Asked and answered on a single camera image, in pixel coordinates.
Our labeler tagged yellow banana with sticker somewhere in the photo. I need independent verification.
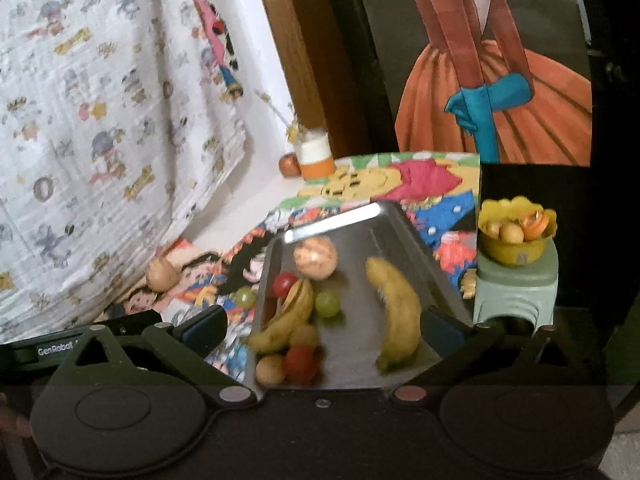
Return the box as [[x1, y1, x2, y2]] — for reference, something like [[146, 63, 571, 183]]
[[365, 256, 423, 372]]

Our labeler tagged wall poster with orange dress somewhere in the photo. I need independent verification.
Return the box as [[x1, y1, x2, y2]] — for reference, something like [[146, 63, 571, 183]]
[[394, 0, 593, 167]]

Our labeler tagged wooden door frame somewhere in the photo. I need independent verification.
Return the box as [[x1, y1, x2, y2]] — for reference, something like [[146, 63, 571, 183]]
[[250, 0, 371, 161]]

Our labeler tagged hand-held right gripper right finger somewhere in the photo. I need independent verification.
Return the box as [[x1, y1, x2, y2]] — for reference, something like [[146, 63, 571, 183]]
[[390, 307, 558, 406]]

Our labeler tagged white printed blanket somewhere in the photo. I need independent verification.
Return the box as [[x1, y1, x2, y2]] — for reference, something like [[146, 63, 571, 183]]
[[0, 0, 251, 343]]

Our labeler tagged orange-red onion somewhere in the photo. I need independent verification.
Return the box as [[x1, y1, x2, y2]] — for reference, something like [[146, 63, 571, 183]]
[[278, 152, 302, 179]]

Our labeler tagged pale round apple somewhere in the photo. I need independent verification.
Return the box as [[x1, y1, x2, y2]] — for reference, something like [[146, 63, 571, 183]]
[[292, 236, 338, 280]]

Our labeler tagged large brown round fruit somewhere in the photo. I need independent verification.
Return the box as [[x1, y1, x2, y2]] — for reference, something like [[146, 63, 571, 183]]
[[146, 257, 179, 292]]

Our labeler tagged metal tray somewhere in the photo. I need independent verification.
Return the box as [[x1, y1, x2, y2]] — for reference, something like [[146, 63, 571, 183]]
[[242, 201, 476, 391]]

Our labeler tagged small yellow-brown round fruit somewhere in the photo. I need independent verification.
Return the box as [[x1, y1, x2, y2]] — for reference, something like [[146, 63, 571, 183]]
[[290, 324, 321, 350], [255, 354, 287, 387]]

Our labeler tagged white and orange jar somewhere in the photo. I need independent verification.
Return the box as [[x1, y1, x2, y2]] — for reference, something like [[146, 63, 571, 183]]
[[294, 130, 335, 181]]

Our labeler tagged red tomato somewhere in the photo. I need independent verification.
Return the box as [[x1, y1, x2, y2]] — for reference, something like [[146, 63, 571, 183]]
[[271, 271, 300, 298], [284, 345, 321, 383]]

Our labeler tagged orange peel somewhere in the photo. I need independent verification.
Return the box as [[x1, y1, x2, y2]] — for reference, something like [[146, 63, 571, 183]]
[[517, 208, 551, 241]]

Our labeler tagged pale green plastic stool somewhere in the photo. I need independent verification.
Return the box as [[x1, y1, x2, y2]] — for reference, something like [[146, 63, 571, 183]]
[[472, 240, 560, 333]]

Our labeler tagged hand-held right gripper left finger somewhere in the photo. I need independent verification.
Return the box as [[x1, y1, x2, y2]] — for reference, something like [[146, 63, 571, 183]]
[[50, 305, 257, 406]]

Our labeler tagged yellow bowl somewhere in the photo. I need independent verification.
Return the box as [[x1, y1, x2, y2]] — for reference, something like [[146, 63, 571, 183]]
[[477, 197, 558, 265]]

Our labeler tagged cartoon printed cloth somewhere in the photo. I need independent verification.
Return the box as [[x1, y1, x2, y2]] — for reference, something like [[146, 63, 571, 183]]
[[100, 151, 481, 376]]

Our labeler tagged spotted yellow banana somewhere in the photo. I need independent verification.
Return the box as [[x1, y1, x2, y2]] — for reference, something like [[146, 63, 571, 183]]
[[245, 277, 316, 355]]

